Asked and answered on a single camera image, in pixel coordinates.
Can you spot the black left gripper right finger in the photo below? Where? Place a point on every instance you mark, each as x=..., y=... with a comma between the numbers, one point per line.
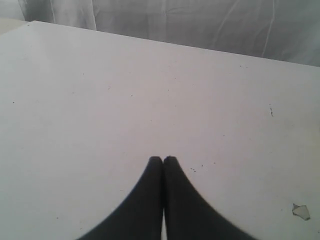
x=187, y=215

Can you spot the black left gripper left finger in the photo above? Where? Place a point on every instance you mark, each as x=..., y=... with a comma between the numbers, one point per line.
x=140, y=215

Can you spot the small clear plastic scrap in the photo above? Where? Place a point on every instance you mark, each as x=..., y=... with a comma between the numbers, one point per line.
x=301, y=211

